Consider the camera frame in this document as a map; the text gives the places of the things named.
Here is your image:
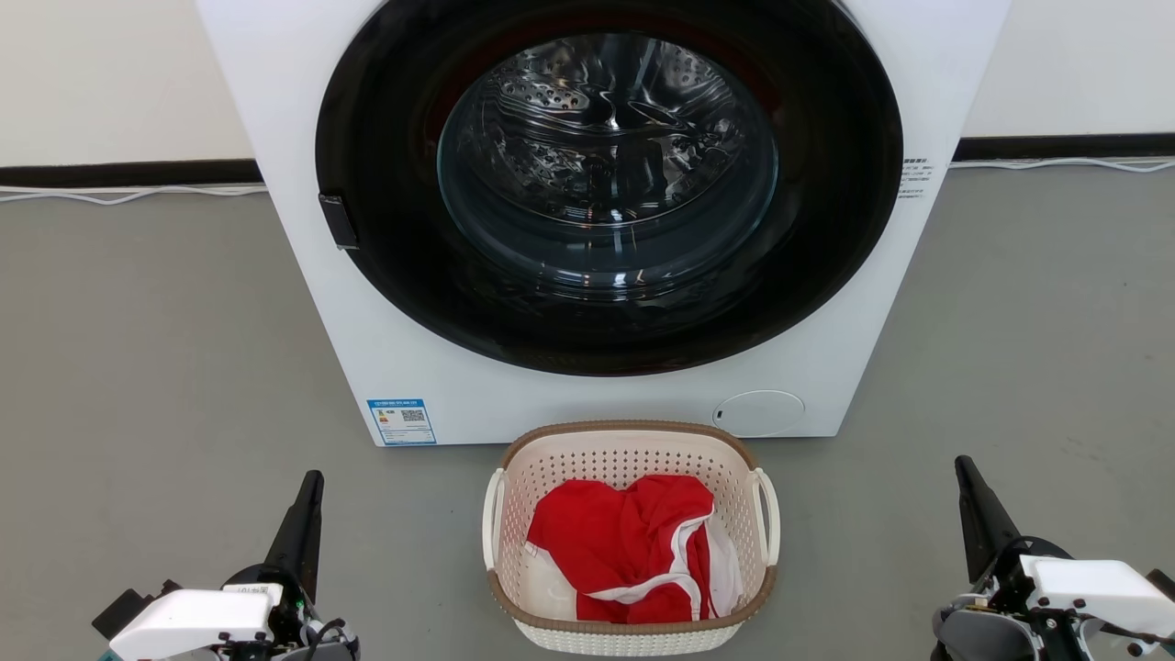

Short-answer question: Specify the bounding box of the black round washer door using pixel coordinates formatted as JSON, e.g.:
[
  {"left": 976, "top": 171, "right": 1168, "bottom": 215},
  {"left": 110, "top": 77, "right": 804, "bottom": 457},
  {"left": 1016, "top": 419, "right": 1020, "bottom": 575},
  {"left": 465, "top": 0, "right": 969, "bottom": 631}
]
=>
[{"left": 315, "top": 0, "right": 904, "bottom": 377}]

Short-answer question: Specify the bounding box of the white front-load washing machine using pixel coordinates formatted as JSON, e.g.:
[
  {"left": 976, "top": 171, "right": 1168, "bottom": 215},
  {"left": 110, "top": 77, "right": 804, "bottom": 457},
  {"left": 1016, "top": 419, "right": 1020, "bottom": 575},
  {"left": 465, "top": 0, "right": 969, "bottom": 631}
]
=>
[{"left": 196, "top": 0, "right": 1013, "bottom": 448}]

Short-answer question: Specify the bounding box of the red garment with white trim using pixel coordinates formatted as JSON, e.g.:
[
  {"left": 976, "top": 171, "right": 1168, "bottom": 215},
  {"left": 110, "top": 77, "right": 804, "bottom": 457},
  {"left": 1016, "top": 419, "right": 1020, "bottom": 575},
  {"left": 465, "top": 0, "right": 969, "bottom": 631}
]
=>
[{"left": 526, "top": 474, "right": 744, "bottom": 625}]

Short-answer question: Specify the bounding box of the white brown-rimmed laundry basket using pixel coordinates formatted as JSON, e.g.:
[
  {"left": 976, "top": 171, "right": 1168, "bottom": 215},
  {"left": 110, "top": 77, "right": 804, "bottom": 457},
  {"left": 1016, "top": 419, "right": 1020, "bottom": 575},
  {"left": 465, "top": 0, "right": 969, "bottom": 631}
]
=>
[{"left": 482, "top": 420, "right": 781, "bottom": 656}]

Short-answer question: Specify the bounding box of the white floor cable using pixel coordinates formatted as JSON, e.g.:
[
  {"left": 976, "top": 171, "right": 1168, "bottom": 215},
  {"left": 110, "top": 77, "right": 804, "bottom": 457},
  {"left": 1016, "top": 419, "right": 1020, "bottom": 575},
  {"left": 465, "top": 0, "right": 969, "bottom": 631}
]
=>
[
  {"left": 0, "top": 184, "right": 269, "bottom": 206},
  {"left": 950, "top": 156, "right": 1175, "bottom": 174}
]

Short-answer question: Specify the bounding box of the thin black right gripper cable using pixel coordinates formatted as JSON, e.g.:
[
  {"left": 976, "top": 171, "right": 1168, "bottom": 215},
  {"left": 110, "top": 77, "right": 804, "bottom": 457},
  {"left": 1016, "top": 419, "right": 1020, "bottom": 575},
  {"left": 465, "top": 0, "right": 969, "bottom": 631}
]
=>
[{"left": 1079, "top": 617, "right": 1175, "bottom": 645}]

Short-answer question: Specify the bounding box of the glass door window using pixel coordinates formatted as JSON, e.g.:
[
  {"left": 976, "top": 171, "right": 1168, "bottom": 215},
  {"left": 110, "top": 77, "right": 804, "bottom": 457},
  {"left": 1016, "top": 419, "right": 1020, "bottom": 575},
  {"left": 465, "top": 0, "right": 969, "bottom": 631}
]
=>
[{"left": 437, "top": 33, "right": 779, "bottom": 278}]

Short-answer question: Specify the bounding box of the black baseboard strip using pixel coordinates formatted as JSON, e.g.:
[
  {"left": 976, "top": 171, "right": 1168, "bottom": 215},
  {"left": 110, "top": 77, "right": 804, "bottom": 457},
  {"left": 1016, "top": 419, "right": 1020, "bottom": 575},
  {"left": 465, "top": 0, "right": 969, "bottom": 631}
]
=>
[
  {"left": 953, "top": 133, "right": 1175, "bottom": 163},
  {"left": 0, "top": 159, "right": 264, "bottom": 189}
]

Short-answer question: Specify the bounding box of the black door handle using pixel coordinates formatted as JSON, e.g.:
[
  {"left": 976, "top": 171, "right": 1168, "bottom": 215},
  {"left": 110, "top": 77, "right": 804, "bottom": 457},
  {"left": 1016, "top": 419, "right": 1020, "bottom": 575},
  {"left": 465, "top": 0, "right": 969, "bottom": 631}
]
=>
[{"left": 319, "top": 192, "right": 360, "bottom": 251}]

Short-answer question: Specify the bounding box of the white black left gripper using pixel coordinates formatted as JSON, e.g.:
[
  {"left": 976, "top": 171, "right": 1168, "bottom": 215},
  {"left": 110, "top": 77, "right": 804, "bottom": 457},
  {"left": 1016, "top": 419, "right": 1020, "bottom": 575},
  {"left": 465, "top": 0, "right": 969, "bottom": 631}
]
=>
[{"left": 92, "top": 470, "right": 326, "bottom": 661}]

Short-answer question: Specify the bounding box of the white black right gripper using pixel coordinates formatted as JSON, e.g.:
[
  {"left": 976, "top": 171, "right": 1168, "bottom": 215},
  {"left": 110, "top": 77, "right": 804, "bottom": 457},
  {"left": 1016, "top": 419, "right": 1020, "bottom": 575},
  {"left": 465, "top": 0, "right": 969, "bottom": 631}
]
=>
[{"left": 955, "top": 455, "right": 1175, "bottom": 661}]

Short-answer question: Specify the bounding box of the round white filter cover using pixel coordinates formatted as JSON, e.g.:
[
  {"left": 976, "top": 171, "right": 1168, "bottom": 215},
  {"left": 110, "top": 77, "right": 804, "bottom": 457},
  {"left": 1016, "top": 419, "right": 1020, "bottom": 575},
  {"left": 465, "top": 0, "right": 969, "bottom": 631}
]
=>
[{"left": 713, "top": 390, "right": 806, "bottom": 439}]

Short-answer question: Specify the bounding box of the blue energy label sticker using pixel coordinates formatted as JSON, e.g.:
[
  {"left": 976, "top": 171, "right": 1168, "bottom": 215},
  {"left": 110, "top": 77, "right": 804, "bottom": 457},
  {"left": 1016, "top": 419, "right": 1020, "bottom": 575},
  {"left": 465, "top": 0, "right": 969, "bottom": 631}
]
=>
[{"left": 367, "top": 398, "right": 438, "bottom": 447}]

